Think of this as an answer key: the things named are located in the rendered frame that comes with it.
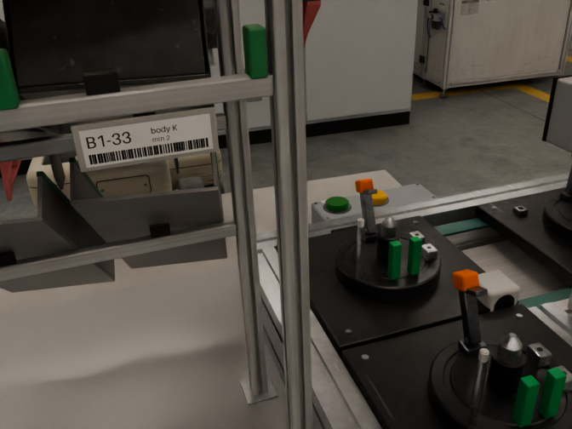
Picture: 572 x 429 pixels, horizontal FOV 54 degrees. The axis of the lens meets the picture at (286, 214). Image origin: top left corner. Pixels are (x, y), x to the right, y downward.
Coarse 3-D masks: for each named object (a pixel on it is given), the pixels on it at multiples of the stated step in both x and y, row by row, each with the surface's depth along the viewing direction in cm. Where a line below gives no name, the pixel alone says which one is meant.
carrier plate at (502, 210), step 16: (544, 192) 95; (560, 192) 95; (480, 208) 91; (496, 208) 91; (512, 208) 90; (528, 208) 90; (496, 224) 88; (512, 224) 86; (528, 224) 86; (512, 240) 85; (528, 240) 82; (544, 240) 82; (560, 240) 81; (544, 256) 79; (560, 256) 78; (560, 272) 76
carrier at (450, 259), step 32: (384, 224) 73; (416, 224) 87; (320, 256) 80; (352, 256) 76; (384, 256) 74; (416, 256) 71; (448, 256) 79; (320, 288) 73; (352, 288) 72; (384, 288) 70; (416, 288) 70; (448, 288) 72; (512, 288) 69; (320, 320) 69; (352, 320) 67; (384, 320) 67; (416, 320) 67; (448, 320) 67
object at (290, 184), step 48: (288, 0) 35; (240, 48) 52; (288, 48) 36; (288, 96) 38; (240, 144) 57; (288, 144) 39; (240, 192) 58; (288, 192) 40; (240, 240) 61; (288, 240) 42; (288, 288) 44; (288, 336) 47; (288, 384) 50
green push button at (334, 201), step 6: (330, 198) 96; (336, 198) 95; (342, 198) 95; (330, 204) 94; (336, 204) 94; (342, 204) 93; (348, 204) 94; (330, 210) 94; (336, 210) 93; (342, 210) 93
